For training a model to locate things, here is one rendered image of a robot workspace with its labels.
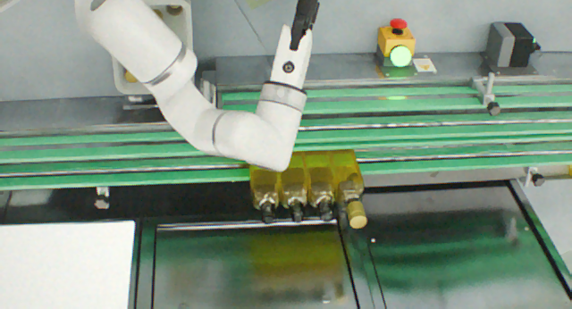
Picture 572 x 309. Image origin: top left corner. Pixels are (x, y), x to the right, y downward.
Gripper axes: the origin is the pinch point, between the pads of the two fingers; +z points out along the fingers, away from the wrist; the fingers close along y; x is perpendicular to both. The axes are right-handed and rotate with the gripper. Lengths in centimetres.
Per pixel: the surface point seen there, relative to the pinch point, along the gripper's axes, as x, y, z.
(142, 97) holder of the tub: -36, 41, -17
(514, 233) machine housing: 56, 48, -25
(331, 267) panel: 16, 32, -43
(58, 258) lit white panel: -40, 28, -56
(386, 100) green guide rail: 18.2, 32.7, -5.5
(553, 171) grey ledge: 67, 62, -6
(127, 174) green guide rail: -33, 36, -35
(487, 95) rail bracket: 39, 32, 1
